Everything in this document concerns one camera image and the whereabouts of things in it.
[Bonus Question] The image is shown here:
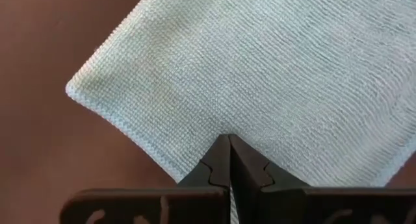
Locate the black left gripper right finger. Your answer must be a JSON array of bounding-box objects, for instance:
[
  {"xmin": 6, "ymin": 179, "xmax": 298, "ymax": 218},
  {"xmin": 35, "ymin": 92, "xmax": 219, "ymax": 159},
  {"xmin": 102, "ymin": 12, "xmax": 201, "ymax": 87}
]
[{"xmin": 228, "ymin": 134, "xmax": 310, "ymax": 224}]

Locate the teal microfiber towel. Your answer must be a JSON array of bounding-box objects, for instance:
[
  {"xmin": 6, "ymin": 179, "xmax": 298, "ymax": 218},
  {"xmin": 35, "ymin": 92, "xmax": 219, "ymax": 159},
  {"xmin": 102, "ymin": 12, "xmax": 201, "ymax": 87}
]
[{"xmin": 64, "ymin": 0, "xmax": 416, "ymax": 189}]

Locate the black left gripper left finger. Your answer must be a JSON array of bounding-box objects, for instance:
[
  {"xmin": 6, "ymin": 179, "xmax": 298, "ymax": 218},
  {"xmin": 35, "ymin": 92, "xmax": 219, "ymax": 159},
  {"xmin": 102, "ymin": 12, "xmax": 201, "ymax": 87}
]
[{"xmin": 177, "ymin": 134, "xmax": 232, "ymax": 224}]

